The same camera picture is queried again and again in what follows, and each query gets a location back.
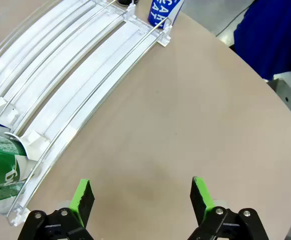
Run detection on clear white can dispenser rack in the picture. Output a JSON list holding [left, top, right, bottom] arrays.
[[0, 0, 173, 227]]

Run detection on blue Pocari Sweat can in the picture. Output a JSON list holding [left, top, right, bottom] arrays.
[[147, 0, 185, 28]]

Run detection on person in blue hoodie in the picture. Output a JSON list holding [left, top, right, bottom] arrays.
[[233, 0, 291, 81]]

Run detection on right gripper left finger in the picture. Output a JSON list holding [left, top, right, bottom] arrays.
[[17, 178, 96, 240]]

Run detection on green Chilsung Cider can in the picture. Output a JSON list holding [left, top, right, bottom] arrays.
[[0, 132, 37, 187]]

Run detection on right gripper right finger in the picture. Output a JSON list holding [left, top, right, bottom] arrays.
[[187, 176, 269, 240]]

